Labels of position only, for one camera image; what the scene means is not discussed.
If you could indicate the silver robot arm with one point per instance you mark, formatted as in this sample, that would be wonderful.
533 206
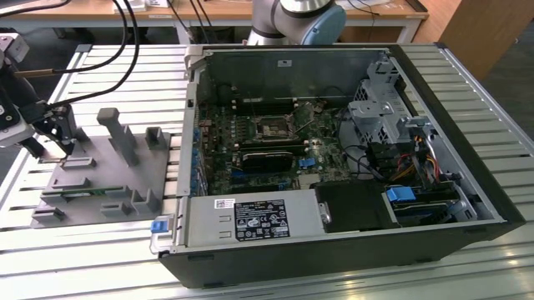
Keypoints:
291 18

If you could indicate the wooden cabinet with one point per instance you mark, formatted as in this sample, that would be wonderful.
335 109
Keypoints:
491 31

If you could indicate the wooden desk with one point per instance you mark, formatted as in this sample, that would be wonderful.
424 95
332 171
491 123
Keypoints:
208 14

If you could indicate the blue disk carrier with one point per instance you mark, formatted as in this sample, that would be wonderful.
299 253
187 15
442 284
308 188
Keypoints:
400 195

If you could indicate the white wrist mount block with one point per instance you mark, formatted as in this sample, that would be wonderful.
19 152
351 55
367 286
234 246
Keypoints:
15 47

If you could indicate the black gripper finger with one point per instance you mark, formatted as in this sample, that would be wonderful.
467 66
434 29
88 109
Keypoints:
63 125
35 150

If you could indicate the black RAM slot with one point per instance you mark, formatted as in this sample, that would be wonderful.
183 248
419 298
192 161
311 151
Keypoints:
263 106

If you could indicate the grey power supply unit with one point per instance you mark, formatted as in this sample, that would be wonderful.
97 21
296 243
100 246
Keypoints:
204 218

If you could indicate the blue case latch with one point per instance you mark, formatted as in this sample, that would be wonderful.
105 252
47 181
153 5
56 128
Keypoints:
161 226

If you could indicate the black plastic shroud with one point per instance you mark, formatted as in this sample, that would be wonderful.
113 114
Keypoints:
354 206

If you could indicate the grey plastic parts rack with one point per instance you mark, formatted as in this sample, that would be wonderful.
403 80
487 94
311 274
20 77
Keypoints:
104 175

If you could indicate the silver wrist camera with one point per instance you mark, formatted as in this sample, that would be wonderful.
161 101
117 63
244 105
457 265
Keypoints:
12 136

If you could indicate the green RAM stick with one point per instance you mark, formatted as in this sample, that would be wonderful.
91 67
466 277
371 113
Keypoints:
97 191

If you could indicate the silver CPU with green edge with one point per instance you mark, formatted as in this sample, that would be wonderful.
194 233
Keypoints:
52 153

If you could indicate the CPU socket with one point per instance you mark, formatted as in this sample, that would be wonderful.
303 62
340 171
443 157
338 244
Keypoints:
272 128

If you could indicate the green motherboard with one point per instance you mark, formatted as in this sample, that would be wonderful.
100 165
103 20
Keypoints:
324 150

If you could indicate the black graphics card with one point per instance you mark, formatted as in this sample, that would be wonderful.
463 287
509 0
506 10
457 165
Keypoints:
267 162

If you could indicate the silver metal disk bay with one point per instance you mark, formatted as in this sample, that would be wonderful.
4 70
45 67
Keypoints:
367 125

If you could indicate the black open PC case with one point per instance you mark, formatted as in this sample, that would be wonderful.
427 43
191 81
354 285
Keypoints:
291 268

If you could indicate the blue board connector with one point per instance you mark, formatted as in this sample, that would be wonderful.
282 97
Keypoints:
304 162

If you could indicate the metal locking lever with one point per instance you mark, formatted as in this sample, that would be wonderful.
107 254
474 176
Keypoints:
306 124

